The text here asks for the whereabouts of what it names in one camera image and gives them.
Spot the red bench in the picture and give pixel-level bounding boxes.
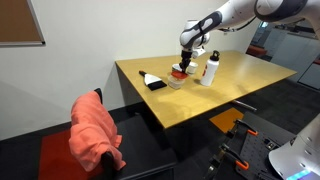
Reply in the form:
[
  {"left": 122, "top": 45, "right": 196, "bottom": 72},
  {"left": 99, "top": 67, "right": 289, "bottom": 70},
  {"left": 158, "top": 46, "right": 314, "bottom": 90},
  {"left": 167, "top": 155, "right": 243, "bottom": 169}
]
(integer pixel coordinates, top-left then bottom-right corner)
[{"left": 246, "top": 44, "right": 268, "bottom": 58}]

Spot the black table leg panel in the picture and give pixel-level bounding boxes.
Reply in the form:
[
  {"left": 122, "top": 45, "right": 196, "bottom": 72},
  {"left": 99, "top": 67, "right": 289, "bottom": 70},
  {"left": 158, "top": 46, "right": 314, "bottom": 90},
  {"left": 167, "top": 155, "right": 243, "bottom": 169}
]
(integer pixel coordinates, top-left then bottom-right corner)
[{"left": 115, "top": 62, "right": 168, "bottom": 134}]

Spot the metal table foot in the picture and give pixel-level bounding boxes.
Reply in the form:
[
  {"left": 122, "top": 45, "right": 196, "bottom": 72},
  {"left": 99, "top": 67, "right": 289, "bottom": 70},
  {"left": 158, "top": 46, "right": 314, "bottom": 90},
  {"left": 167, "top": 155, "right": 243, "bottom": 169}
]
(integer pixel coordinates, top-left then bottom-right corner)
[{"left": 232, "top": 99, "right": 258, "bottom": 112}]

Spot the white bottle with black cap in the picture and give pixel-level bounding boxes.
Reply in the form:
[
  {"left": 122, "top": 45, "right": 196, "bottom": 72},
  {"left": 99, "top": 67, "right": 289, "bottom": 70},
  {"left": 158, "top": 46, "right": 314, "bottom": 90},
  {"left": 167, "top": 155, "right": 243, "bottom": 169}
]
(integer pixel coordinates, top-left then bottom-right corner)
[{"left": 199, "top": 49, "right": 221, "bottom": 88}]

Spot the cork notice board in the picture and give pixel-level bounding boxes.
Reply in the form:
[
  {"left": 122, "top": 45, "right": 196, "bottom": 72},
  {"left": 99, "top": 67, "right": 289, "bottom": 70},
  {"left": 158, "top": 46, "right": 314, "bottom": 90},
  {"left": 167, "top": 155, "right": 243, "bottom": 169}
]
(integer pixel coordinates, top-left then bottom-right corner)
[{"left": 0, "top": 0, "right": 47, "bottom": 47}]

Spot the pink towel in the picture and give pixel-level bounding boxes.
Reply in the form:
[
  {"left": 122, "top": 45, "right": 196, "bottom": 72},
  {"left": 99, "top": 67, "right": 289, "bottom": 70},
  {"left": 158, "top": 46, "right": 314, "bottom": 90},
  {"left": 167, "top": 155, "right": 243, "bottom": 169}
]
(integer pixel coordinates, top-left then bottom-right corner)
[{"left": 68, "top": 90, "right": 127, "bottom": 173}]

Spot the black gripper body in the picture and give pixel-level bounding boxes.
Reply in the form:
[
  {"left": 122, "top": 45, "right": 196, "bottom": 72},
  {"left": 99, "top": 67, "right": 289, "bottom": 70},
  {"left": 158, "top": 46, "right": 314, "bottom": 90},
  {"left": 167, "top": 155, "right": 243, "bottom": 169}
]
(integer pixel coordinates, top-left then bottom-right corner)
[{"left": 180, "top": 49, "right": 194, "bottom": 66}]

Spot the black perforated mounting board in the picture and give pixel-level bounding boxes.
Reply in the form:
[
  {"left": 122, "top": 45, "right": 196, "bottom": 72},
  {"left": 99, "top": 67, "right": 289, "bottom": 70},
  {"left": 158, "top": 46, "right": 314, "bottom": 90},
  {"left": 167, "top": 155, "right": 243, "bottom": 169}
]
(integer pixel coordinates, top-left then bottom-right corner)
[{"left": 213, "top": 111, "right": 298, "bottom": 180}]

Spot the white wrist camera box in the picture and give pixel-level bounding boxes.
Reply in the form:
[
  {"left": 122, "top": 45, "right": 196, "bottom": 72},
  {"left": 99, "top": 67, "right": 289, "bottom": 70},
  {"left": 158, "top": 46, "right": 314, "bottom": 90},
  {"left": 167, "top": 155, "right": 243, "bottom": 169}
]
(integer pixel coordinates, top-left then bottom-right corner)
[{"left": 191, "top": 46, "right": 207, "bottom": 60}]

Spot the orange plastic lid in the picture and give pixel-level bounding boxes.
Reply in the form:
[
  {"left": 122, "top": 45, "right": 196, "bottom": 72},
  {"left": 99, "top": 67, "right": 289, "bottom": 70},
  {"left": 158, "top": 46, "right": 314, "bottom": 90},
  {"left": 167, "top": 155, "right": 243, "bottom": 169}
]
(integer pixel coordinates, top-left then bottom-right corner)
[{"left": 170, "top": 70, "right": 190, "bottom": 81}]

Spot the small white cup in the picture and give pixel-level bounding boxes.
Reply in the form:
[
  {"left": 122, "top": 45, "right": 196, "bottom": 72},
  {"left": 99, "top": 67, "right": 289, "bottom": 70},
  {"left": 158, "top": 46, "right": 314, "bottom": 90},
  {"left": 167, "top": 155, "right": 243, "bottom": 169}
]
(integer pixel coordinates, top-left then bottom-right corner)
[{"left": 187, "top": 61, "right": 199, "bottom": 75}]

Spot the black chair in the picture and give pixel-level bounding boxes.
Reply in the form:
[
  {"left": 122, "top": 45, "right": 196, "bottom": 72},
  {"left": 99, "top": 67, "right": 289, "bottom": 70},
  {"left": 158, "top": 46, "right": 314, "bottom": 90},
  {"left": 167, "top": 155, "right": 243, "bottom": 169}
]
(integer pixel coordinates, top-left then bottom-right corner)
[{"left": 94, "top": 87, "right": 178, "bottom": 180}]

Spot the black clamp with orange handle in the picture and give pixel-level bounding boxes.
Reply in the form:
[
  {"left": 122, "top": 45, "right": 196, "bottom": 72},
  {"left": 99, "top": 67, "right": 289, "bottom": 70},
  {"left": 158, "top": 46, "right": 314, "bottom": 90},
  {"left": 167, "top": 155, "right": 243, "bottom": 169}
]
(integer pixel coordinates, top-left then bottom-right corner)
[
  {"left": 218, "top": 142, "right": 251, "bottom": 171},
  {"left": 227, "top": 118, "right": 259, "bottom": 138}
]

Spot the grey office partition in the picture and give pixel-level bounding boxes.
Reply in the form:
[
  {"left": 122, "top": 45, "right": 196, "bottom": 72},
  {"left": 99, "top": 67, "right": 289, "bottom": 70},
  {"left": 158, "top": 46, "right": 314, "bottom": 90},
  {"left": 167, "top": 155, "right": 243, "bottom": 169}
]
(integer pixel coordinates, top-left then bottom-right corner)
[{"left": 270, "top": 28, "right": 320, "bottom": 91}]

